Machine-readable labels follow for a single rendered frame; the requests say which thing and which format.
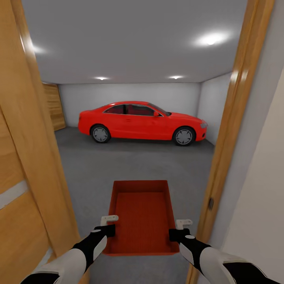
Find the car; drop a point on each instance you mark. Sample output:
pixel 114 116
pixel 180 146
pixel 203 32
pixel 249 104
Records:
pixel 141 120

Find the storage box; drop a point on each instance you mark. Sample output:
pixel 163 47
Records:
pixel 145 216

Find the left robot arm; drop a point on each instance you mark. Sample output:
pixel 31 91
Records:
pixel 71 266

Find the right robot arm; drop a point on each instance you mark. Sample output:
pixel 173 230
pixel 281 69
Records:
pixel 217 266

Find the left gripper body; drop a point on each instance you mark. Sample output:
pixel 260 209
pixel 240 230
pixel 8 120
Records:
pixel 110 229

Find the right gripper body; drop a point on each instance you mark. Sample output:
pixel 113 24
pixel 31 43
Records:
pixel 174 233

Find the garage door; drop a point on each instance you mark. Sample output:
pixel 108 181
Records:
pixel 54 105

